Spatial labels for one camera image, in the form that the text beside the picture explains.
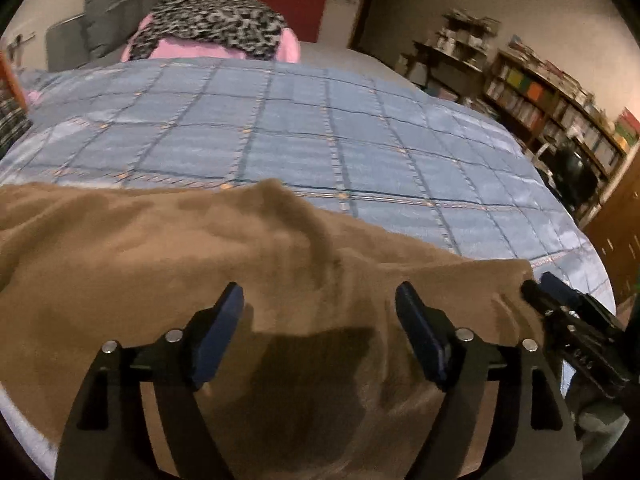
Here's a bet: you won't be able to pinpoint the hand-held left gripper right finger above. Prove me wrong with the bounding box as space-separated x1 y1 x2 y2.
395 281 586 480

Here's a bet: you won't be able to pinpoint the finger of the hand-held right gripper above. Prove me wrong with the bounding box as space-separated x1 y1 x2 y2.
521 279 557 317
540 271 582 307

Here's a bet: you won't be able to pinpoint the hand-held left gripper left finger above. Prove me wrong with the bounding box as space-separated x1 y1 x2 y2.
54 281 246 480

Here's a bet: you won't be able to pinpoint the brown blanket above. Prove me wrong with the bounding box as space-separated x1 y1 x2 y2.
0 178 567 480

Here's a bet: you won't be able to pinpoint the person's right forearm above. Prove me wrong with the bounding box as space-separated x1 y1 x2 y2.
565 385 634 477

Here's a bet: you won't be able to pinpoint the wooden cabinet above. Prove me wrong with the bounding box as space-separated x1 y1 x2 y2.
582 156 640 302

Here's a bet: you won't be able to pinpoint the black chair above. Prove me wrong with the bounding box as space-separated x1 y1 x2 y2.
532 139 602 217

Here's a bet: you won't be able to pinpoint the stack of coloured folders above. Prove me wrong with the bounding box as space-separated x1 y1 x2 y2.
613 106 640 149

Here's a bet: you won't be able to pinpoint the wooden bookshelf with books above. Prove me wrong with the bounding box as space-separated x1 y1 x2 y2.
481 35 632 182

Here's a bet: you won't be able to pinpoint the blue checked blanket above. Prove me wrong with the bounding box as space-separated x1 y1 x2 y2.
0 57 617 467

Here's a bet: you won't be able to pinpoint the wooden rack with bottles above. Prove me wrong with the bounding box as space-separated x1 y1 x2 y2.
397 7 502 107

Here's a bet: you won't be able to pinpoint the pink pillow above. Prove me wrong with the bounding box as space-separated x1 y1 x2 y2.
120 0 302 64

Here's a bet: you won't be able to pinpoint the plaid cloth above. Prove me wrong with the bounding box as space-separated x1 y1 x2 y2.
0 97 32 154

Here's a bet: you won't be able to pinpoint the leopard print cloth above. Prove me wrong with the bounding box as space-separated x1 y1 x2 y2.
129 0 289 61

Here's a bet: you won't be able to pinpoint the orange wooden board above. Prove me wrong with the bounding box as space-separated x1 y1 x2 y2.
0 50 29 112

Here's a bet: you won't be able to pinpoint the grey cushions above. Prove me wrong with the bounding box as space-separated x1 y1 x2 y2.
46 0 182 72

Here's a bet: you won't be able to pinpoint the dark wooden door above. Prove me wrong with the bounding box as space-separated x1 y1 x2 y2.
350 0 397 52

